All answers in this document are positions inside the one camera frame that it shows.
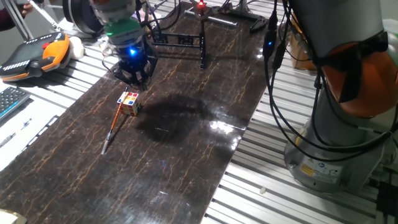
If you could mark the thin grey tripod rod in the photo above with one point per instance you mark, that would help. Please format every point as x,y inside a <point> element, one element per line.
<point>46,15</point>

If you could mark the dark red sleeved forearm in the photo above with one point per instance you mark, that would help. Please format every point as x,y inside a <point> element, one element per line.
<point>6,20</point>

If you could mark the multicoloured Rubik's cube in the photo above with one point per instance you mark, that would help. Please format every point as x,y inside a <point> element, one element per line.
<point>130,105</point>

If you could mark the black clamp stand base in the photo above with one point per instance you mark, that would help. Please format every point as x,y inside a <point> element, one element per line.
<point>255,23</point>

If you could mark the white cloth lump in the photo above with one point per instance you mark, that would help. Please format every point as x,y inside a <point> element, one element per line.
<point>76,46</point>

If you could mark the slanted silver stand pole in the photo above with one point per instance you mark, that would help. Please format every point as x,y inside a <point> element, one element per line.
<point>244,6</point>

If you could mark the open brown cardboard box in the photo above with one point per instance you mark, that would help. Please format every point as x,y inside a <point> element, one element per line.
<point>298,59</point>

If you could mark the green wrist adapter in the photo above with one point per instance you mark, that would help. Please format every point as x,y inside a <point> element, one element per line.
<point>124,31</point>

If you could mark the dark marble pattern mat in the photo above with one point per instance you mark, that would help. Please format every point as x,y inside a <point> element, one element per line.
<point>155,155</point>

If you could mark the black pen rack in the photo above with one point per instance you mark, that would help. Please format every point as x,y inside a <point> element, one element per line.
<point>186,40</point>

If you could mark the black computer keyboard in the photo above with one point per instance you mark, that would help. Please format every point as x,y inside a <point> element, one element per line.
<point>11,99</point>

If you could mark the orange black teach pendant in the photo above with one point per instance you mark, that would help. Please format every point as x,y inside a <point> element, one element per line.
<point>31,59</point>

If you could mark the large white paper sheet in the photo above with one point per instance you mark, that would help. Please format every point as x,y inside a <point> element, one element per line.
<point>18,140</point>

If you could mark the grey tripod leg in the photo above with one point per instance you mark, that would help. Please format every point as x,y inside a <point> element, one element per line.
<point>17,18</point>

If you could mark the small white plastic scrap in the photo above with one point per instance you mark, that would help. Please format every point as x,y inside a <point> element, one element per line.
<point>263,190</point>

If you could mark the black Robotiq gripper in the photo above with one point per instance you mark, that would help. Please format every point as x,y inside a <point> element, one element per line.
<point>133,59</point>

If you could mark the black filament spool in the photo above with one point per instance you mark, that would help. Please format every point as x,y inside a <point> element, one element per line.
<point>81,15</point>

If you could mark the bystander bare hand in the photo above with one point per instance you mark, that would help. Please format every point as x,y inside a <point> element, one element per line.
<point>26,8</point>

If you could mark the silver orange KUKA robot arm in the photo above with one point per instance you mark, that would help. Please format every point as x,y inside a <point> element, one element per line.
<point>342,28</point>

